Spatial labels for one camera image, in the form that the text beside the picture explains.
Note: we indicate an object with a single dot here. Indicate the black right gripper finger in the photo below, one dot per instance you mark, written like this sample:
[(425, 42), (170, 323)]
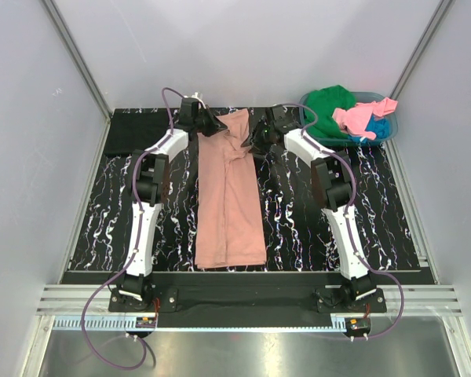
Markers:
[(255, 139), (260, 151)]

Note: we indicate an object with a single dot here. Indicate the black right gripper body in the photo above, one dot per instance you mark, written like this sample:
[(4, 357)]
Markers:
[(262, 134)]

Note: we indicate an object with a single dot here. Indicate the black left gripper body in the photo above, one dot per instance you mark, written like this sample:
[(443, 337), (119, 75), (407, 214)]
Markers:
[(198, 122)]

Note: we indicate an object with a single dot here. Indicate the dusty pink t shirt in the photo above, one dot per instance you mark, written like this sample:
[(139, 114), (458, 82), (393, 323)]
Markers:
[(229, 227)]

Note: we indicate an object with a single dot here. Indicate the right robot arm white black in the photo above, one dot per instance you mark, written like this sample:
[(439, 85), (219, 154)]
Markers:
[(334, 190)]

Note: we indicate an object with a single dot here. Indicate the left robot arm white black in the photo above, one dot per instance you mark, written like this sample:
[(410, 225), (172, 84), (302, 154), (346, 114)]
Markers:
[(148, 191)]

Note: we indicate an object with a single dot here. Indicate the green t shirt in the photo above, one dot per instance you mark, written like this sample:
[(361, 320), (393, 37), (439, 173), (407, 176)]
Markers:
[(323, 102)]

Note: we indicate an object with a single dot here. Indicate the folded black t shirt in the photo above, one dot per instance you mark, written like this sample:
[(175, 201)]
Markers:
[(135, 129)]

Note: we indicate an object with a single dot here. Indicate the bright pink t shirt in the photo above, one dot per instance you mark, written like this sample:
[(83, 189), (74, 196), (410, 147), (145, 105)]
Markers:
[(354, 121)]

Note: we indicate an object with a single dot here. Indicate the blue plastic laundry basket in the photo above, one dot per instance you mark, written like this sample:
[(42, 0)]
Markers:
[(362, 97)]

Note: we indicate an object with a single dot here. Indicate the blue t shirt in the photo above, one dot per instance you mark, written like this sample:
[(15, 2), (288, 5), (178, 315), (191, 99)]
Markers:
[(378, 126)]

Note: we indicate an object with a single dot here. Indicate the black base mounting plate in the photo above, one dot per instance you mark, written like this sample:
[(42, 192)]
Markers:
[(223, 300)]

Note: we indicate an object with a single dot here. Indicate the right orange connector box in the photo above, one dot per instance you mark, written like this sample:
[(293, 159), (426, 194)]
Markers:
[(358, 324)]

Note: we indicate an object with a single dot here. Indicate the orange connector box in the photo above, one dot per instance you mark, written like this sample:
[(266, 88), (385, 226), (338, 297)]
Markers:
[(146, 322), (358, 324)]

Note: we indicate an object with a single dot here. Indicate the left orange connector box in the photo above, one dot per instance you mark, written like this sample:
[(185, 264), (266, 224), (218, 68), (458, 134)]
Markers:
[(146, 322)]

